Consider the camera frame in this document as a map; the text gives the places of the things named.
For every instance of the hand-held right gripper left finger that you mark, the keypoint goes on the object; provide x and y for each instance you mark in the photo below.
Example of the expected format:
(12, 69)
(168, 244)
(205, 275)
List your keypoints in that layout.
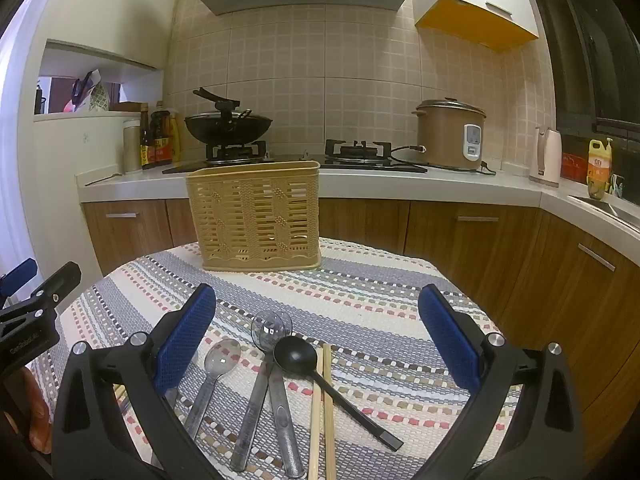
(185, 340)

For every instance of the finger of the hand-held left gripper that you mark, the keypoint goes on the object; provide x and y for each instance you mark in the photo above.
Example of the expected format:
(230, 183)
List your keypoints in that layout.
(20, 273)
(56, 285)

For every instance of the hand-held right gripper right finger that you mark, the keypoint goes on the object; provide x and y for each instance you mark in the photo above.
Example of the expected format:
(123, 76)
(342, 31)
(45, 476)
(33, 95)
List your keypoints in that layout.
(450, 340)

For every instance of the clear plastic oval spoon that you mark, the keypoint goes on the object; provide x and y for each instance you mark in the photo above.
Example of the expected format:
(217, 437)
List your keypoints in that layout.
(222, 360)

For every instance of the clear plastic round spoon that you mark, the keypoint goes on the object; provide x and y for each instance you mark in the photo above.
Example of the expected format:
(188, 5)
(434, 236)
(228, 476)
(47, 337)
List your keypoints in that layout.
(270, 330)

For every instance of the beige plastic utensil basket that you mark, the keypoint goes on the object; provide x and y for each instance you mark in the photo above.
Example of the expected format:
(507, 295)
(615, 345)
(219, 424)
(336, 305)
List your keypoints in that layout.
(250, 210)

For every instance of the person's left hand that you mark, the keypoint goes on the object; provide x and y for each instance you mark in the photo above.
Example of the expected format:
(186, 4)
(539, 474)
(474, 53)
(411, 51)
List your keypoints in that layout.
(32, 410)

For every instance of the striped woven table cloth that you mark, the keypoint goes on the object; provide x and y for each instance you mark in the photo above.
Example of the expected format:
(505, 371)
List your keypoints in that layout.
(350, 300)

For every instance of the metal utensil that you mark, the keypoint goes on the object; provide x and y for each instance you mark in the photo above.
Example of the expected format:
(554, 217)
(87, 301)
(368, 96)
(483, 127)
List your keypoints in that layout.
(102, 179)

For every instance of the white canister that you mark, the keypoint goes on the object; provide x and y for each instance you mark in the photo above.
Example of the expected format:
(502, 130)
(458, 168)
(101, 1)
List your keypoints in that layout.
(131, 147)

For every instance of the white kitchen countertop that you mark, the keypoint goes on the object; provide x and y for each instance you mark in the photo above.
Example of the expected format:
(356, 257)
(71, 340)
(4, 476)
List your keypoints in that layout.
(450, 182)

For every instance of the dark sauce bottle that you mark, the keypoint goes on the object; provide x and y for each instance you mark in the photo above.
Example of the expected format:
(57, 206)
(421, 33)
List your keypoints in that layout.
(161, 135)
(146, 150)

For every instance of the small dark bottle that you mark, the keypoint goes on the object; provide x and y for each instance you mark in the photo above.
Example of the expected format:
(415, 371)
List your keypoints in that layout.
(39, 101)

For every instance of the yellow sauce bottle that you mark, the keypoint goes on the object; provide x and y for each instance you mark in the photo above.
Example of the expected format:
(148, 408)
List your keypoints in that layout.
(175, 140)

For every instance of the wooden board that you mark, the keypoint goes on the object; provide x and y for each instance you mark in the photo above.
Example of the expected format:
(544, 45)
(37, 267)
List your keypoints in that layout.
(125, 106)

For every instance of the white patterned bag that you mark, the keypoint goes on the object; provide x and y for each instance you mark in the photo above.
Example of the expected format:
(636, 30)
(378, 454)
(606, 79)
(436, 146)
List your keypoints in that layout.
(95, 95)

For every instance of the black gas stove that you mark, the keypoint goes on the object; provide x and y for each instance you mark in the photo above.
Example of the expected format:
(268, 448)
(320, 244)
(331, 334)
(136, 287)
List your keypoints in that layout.
(350, 163)

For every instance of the brown rice cooker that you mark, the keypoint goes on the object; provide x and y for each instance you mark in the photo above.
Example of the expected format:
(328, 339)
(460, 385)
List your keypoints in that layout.
(442, 135)

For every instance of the white electric kettle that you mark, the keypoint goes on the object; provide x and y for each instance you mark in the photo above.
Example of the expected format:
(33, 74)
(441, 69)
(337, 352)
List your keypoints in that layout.
(547, 157)

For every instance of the steel sink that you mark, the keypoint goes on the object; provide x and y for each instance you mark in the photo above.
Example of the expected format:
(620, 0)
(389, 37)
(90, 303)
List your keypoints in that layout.
(615, 210)

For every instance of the black wok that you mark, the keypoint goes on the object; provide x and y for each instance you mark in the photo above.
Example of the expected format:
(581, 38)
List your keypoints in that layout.
(225, 132)

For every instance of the red packet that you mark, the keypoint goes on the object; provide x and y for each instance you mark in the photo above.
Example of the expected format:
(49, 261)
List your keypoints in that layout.
(574, 167)

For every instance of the yellow oil bottle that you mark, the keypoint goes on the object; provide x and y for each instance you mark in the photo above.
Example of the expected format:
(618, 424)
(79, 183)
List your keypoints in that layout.
(597, 165)

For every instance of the dark window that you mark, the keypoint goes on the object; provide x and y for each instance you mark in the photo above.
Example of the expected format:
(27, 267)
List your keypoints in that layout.
(600, 60)

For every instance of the white and yellow wall cabinet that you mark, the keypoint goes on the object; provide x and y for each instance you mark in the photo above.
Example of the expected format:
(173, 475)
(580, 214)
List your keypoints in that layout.
(475, 15)

